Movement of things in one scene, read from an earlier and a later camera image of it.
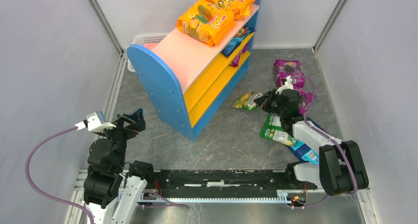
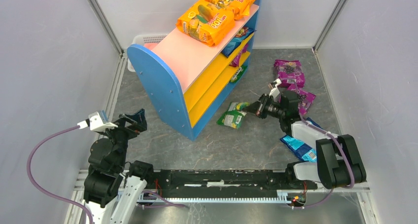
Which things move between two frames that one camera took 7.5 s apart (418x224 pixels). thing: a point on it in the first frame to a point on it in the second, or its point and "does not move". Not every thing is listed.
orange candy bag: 206,22 does not move
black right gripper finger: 262,101 to 254,107
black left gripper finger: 134,129 does not move
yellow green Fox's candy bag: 247,101 to 239,74
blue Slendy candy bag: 240,36 does not move
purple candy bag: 235,61 does not move
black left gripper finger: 137,117 does not move
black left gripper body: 125,125 does not move
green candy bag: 272,130 to 232,117
